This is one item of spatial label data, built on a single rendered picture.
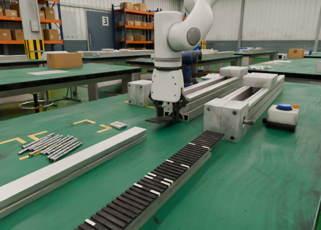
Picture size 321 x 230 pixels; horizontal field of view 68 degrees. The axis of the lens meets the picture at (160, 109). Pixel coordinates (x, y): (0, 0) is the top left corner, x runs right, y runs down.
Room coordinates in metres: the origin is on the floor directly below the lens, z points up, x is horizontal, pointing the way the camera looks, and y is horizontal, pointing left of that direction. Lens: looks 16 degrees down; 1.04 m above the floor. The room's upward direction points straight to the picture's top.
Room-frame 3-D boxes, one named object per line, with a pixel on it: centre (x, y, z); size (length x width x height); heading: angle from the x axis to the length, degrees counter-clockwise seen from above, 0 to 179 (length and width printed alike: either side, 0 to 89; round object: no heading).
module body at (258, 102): (1.03, -0.43, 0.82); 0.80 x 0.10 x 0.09; 147
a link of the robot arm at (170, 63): (0.75, -0.02, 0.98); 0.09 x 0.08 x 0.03; 57
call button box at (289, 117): (0.73, -0.38, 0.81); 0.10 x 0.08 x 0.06; 57
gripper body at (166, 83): (0.75, -0.02, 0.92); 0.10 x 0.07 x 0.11; 57
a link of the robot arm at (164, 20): (0.75, -0.03, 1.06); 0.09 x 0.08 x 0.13; 35
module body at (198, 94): (1.13, -0.27, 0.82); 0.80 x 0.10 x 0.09; 147
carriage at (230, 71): (1.34, -0.41, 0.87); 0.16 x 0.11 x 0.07; 147
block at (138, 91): (1.03, 0.07, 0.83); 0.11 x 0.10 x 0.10; 54
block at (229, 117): (0.65, -0.20, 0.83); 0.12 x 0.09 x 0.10; 57
